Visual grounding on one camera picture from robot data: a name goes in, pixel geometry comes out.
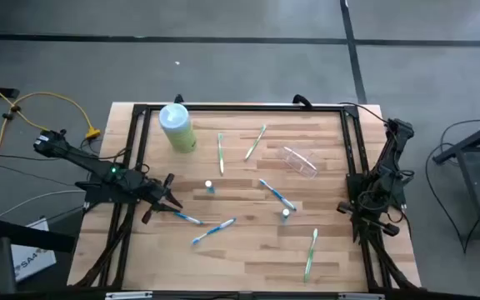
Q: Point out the blue white toothbrush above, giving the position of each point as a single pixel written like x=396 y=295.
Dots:
x=277 y=194
x=190 y=218
x=215 y=230

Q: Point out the white labelled cardboard box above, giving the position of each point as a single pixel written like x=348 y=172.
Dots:
x=31 y=258

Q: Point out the green disinfecting wipes canister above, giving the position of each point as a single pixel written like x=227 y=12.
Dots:
x=177 y=129

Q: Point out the silver metal bracket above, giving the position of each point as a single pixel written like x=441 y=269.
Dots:
x=127 y=295
x=361 y=296

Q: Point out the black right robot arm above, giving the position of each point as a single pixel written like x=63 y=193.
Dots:
x=390 y=166

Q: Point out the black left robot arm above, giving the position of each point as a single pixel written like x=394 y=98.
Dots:
x=77 y=156

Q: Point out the green white toothbrush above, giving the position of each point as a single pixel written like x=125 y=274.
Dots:
x=221 y=154
x=311 y=255
x=255 y=142

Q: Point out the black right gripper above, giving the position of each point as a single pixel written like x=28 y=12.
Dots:
x=371 y=214

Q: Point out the black aluminium table frame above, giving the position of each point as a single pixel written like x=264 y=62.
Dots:
x=244 y=107

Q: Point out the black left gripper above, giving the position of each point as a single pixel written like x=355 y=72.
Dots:
x=154 y=192

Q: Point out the small blue mouthwash bottle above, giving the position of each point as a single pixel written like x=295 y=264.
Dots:
x=209 y=184
x=285 y=213

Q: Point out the black metal beam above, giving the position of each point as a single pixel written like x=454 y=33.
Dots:
x=36 y=237

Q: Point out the clear plastic organizer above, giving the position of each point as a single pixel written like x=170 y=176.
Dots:
x=300 y=161

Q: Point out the black table clamp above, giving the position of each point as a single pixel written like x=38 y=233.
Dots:
x=178 y=99
x=302 y=100

